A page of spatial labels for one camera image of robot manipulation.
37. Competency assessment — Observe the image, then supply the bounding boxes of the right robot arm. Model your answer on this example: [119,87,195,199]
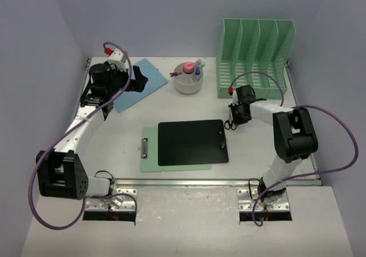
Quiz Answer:
[224,85,319,207]

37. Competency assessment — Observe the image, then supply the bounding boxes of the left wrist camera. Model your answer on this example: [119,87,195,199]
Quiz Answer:
[104,48,126,71]

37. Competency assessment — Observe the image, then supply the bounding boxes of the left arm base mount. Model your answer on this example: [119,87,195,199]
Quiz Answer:
[82,181,138,224]

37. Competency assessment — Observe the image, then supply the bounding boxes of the green clipboard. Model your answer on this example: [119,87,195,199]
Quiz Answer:
[140,127,212,173]

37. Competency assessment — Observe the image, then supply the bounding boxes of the purple highlighter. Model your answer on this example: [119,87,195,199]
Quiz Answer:
[194,59,201,68]

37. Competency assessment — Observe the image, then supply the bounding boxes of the green highlighter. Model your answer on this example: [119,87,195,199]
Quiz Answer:
[200,61,206,69]

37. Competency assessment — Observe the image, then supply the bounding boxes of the green file rack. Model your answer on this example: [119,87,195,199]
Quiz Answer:
[216,18,296,100]

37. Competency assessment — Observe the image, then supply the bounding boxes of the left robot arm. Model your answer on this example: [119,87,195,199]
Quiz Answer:
[36,62,148,207]

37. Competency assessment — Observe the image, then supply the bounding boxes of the black clipboard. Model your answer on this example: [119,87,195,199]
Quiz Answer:
[158,120,229,167]

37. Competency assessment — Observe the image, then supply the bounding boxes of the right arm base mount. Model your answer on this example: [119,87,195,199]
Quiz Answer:
[237,187,292,223]

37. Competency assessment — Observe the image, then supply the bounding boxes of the pink glue bottle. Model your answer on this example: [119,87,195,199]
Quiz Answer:
[182,62,195,74]

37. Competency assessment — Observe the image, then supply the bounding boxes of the black handled scissors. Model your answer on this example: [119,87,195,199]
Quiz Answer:
[224,110,237,131]

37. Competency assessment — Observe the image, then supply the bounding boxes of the white round desk organizer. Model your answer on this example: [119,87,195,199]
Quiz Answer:
[173,62,204,94]

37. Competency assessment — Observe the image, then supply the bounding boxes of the blue clipboard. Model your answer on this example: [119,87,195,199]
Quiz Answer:
[114,58,168,113]

